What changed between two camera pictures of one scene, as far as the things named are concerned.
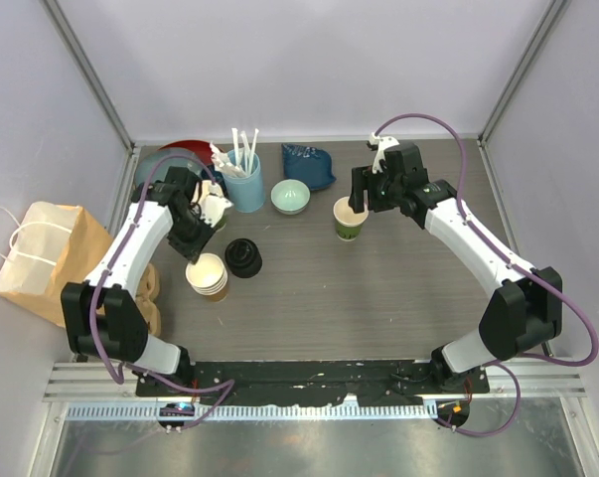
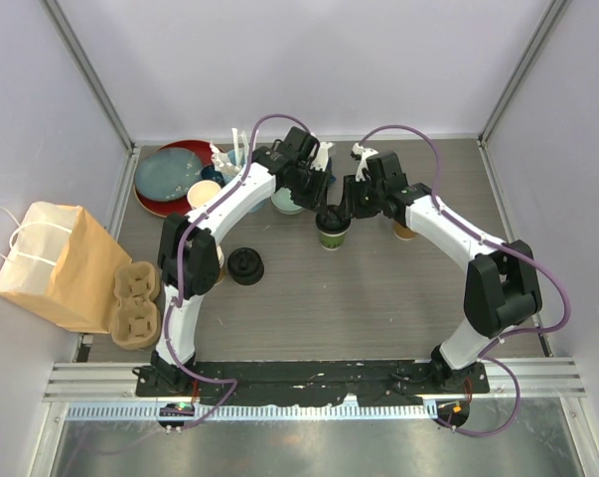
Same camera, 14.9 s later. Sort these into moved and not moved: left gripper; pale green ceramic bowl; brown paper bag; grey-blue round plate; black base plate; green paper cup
Moved: green paper cup; left gripper
Not moved: grey-blue round plate; pale green ceramic bowl; brown paper bag; black base plate
